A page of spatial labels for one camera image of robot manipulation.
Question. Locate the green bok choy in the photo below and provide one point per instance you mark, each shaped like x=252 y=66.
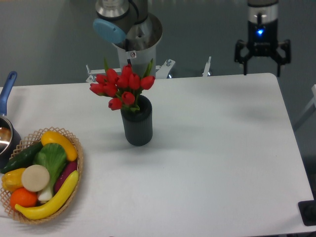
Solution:
x=53 y=157

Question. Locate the yellow banana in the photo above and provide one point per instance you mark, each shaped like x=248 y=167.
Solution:
x=52 y=206

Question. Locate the dark grey ribbed vase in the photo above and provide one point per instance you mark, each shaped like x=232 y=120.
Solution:
x=138 y=126

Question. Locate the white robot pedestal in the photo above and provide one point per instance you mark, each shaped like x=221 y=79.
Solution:
x=138 y=45

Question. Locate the white frame at right edge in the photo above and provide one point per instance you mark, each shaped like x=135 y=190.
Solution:
x=306 y=113

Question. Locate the red tulip bouquet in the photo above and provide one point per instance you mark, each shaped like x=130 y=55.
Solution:
x=124 y=90

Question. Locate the green cucumber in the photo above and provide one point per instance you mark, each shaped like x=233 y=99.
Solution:
x=23 y=159

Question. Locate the woven wicker basket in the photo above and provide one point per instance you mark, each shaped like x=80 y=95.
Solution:
x=32 y=139

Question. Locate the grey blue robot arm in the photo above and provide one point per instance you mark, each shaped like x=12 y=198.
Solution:
x=126 y=13

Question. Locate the orange fruit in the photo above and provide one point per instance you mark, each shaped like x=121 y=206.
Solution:
x=23 y=197

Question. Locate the black device at table edge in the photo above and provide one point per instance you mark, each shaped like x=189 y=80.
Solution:
x=308 y=212

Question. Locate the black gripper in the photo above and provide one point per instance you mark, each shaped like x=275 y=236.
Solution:
x=262 y=37

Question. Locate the yellow squash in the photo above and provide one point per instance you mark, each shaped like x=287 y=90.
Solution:
x=58 y=138

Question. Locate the blue handled saucepan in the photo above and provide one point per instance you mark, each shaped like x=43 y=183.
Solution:
x=9 y=137

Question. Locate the beige round disc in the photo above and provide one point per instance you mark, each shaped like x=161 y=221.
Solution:
x=35 y=178

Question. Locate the purple eggplant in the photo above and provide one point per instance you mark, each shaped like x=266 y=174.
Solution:
x=69 y=168

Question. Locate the yellow bell pepper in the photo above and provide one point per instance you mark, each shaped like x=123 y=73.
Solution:
x=12 y=180

